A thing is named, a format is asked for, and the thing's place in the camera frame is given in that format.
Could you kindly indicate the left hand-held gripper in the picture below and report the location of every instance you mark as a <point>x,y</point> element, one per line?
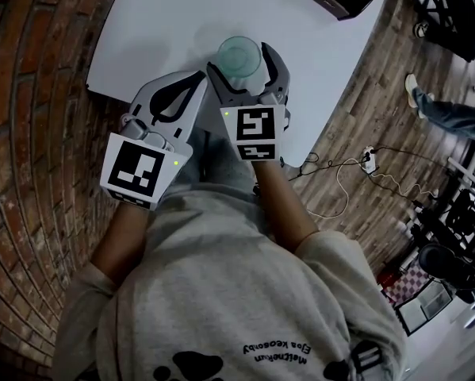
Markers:
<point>134,169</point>

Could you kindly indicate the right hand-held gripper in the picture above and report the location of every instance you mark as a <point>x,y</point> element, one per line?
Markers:
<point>257,129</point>

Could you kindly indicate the clear greenish cup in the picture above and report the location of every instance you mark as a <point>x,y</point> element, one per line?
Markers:
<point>239,56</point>

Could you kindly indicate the person's right forearm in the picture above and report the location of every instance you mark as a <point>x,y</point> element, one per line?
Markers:
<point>280,205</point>

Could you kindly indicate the person's left forearm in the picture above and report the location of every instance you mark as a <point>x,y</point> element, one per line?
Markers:
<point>122,244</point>

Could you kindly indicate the white power strip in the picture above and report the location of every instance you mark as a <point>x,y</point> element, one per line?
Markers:
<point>368,161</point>

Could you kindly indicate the grey printed T-shirt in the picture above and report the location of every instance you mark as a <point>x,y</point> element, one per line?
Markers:
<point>229,284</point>

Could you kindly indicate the black equipment stand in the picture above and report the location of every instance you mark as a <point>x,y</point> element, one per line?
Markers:
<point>459,212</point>

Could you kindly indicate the pink checkered mat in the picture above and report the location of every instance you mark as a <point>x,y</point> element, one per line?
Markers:
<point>407,284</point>

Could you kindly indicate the white tray box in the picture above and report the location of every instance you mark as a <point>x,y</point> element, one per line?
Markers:
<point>419,312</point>

